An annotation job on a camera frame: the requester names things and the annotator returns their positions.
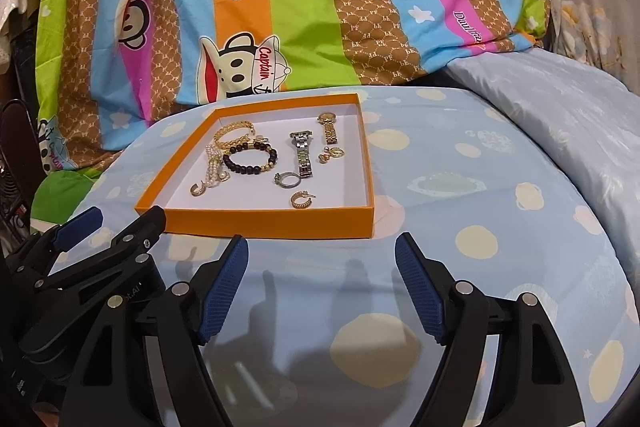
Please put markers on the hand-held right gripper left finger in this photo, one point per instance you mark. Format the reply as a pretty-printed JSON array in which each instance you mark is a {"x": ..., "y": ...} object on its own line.
[{"x": 222, "y": 297}]

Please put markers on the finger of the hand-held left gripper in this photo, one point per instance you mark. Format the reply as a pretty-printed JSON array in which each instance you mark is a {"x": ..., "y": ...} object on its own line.
[
  {"x": 142, "y": 229},
  {"x": 77, "y": 224}
]

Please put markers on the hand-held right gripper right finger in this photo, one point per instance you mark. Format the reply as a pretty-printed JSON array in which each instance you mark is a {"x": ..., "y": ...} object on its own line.
[{"x": 422, "y": 292}]

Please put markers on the orange shallow box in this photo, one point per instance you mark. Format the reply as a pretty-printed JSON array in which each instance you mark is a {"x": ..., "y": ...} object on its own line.
[{"x": 340, "y": 187}]

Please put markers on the silver wristwatch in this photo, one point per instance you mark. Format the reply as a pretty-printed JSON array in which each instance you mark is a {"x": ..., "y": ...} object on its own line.
[{"x": 302, "y": 154}]

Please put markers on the blue dotted bed sheet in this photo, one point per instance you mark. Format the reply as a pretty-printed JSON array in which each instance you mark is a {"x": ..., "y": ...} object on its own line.
[{"x": 475, "y": 257}]

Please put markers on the gold hoop earring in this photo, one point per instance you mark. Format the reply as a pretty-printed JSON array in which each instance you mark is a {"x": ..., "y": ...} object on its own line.
[
  {"x": 195, "y": 191},
  {"x": 300, "y": 203}
]

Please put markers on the black electric fan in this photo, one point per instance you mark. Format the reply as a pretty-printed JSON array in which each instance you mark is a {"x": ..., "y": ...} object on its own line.
[{"x": 12, "y": 187}]

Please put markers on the gold wristwatch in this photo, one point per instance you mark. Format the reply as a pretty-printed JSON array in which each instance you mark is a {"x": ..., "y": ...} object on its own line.
[{"x": 328, "y": 129}]

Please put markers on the light blue quilt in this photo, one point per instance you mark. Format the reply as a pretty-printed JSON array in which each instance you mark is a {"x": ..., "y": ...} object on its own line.
[{"x": 550, "y": 107}]

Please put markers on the striped monkey print blanket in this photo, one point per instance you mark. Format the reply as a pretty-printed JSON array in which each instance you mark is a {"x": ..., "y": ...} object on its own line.
[{"x": 300, "y": 7}]

